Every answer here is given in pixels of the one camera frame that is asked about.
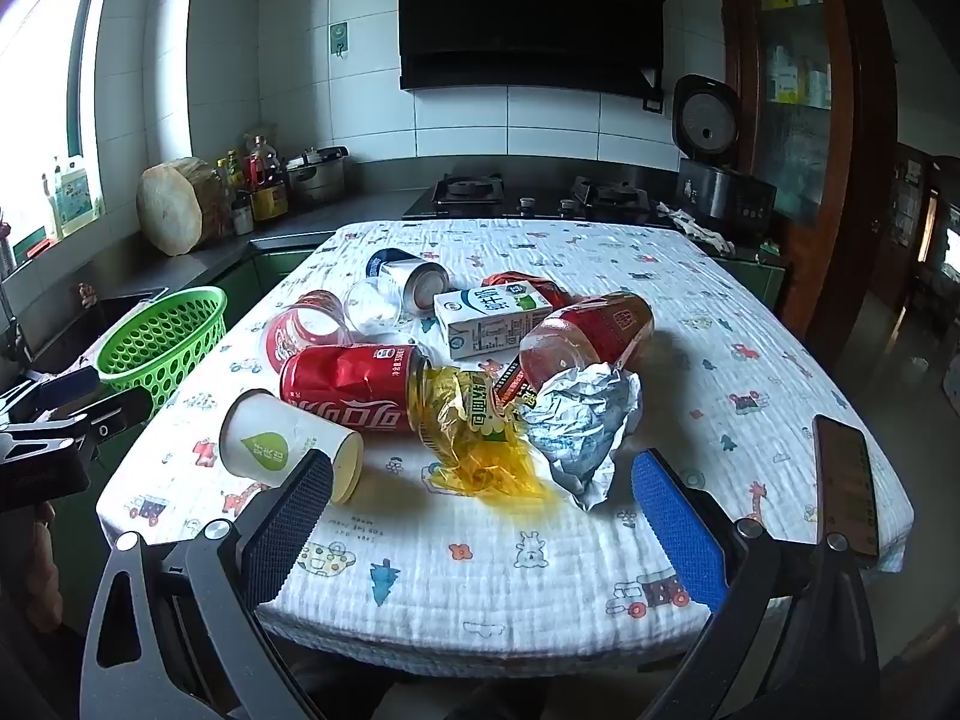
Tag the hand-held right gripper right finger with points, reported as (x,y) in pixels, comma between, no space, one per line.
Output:
(679,532)

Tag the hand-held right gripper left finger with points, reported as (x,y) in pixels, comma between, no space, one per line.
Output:
(289,525)

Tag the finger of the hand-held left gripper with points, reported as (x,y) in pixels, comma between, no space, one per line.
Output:
(112,412)
(56,394)

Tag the white paper cup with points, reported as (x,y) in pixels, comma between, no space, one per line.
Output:
(277,442)

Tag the green plastic basket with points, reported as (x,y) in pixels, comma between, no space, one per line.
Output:
(161,345)

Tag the silver foil wrapper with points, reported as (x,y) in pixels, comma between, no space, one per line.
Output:
(585,420)

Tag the red cola can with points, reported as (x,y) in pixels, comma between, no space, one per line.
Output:
(345,386)

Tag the yellow plastic wrapper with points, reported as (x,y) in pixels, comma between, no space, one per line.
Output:
(465,435)

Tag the red tea plastic bottle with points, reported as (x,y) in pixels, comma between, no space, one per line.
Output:
(592,330)

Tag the small black cardboard box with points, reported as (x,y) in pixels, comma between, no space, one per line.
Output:
(516,384)

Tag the clear plastic cup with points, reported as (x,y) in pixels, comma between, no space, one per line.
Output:
(375,307)

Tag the white milk carton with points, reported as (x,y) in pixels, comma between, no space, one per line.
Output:
(487,322)

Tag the person's left hand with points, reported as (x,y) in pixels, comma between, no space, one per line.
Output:
(46,570)

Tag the kitchen sink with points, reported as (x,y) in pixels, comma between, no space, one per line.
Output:
(97,322)

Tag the dark brown flat packet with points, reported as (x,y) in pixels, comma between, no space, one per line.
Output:
(847,487)

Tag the detergent bottle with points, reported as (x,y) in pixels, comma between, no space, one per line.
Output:
(75,199)

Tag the white cartoon printed tablecloth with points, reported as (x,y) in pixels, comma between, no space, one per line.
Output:
(487,577)

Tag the round wooden chopping block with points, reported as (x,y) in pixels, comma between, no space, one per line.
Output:
(176,206)

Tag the small white jar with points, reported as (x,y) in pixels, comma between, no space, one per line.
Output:
(242,219)

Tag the red plastic wrapper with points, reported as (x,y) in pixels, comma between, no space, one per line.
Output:
(559,294)

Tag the amber cooking oil bottle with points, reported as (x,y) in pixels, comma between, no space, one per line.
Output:
(268,195)

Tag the dark sauce bottle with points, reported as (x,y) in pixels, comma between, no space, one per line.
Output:
(234,171)

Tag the silver tin can blue label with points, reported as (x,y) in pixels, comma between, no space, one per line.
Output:
(416,281)

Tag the green sponge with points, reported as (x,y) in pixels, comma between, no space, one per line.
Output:
(770,247)

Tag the window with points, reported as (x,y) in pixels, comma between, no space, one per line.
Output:
(37,90)

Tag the white cloth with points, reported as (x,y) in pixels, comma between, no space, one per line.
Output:
(701,229)

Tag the steel cooking pot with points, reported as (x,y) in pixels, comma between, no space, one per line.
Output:
(319,176)

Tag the black rice cooker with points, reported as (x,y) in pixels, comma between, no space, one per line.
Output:
(720,187)

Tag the black gas stove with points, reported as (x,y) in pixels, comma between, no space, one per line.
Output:
(525,199)

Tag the wooden glass door cabinet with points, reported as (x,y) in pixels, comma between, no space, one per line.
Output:
(795,127)

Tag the black range hood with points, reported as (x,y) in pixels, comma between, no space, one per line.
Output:
(532,15)

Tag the green wall hook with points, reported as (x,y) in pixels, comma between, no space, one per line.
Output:
(340,37)

